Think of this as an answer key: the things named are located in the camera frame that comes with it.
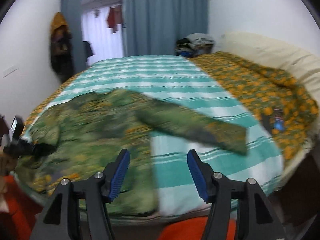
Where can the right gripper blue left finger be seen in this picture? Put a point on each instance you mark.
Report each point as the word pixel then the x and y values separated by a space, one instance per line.
pixel 114 174

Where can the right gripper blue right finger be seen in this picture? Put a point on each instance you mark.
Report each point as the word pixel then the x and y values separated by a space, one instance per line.
pixel 202 176

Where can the green landscape print garment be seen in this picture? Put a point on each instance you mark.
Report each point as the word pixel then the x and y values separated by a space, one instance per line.
pixel 87 132

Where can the hanging brown yellow clothes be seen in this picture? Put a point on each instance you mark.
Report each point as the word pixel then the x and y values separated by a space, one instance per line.
pixel 61 48

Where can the pile of clothes on bed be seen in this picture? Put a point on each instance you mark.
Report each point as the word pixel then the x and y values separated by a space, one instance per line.
pixel 194 45

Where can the orange fuzzy rug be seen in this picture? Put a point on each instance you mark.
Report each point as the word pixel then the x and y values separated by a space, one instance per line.
pixel 184 230

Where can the teal white plaid blanket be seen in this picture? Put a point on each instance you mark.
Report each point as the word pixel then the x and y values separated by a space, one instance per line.
pixel 180 81

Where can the orange floral green bedsheet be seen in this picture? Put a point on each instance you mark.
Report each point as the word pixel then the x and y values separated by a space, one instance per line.
pixel 264 91

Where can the cream pillow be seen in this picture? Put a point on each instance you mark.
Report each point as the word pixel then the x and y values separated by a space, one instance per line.
pixel 266 51

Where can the narrow blue-grey left curtain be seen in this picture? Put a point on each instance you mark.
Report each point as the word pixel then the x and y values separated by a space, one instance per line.
pixel 72 10

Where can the red hanging garment outside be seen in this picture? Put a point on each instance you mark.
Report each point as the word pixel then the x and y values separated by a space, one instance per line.
pixel 114 18

